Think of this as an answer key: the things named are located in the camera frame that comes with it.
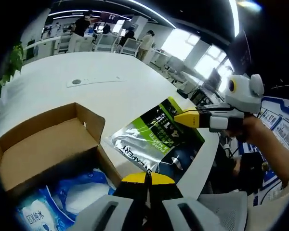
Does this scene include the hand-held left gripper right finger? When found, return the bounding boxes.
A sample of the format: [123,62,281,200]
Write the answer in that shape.
[149,172,226,231]

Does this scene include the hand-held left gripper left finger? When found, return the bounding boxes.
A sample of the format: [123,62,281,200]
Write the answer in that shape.
[72,172,149,231]

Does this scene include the blue white tissue packet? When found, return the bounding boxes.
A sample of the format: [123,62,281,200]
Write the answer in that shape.
[47,168,116,215]

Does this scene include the green silver foil bag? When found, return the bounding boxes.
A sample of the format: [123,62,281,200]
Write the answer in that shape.
[107,96,205,184]

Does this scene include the blue wet wipes packet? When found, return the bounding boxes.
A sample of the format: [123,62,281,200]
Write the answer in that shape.
[15,199,78,231]

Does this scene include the brown cardboard shoe box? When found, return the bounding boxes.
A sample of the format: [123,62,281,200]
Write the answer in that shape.
[0,103,123,210]

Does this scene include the person's right hand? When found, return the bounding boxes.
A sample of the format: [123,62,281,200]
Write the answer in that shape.
[239,115,259,144]

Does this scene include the desk computer monitor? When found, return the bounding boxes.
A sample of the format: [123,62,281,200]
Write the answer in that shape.
[204,68,222,93]

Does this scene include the grey mesh office chair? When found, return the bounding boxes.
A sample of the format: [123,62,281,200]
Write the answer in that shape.
[197,191,249,231]

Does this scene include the straight ceiling light strip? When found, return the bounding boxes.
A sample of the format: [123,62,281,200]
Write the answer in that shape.
[228,0,240,38]

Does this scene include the person in white shirt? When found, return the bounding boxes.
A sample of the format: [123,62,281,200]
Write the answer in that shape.
[245,166,289,231]

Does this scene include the white mesh background chair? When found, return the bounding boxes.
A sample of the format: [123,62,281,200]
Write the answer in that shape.
[95,33,118,52]
[121,38,142,57]

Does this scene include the potted green plant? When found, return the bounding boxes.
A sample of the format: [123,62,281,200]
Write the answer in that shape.
[0,42,25,98]

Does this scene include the blue wall poster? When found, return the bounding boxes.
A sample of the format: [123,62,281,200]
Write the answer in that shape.
[252,96,289,205]

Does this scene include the white desk cable cover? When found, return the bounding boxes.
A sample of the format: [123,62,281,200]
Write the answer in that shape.
[66,76,127,88]

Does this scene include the dark red wall display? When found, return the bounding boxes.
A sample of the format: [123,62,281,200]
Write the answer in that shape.
[100,12,118,25]

